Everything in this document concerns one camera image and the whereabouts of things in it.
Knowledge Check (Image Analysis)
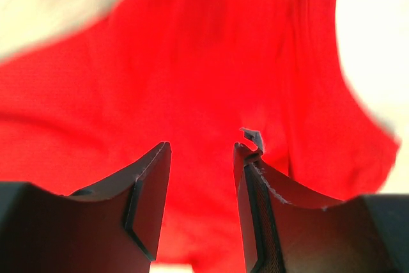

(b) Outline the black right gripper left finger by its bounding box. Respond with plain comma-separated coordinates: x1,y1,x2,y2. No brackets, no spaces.
1,142,171,272

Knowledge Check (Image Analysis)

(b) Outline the red t shirt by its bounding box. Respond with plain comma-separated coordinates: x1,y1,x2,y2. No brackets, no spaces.
1,0,399,272

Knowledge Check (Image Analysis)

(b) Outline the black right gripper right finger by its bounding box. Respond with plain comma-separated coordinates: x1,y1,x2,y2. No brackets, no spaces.
234,129,408,272

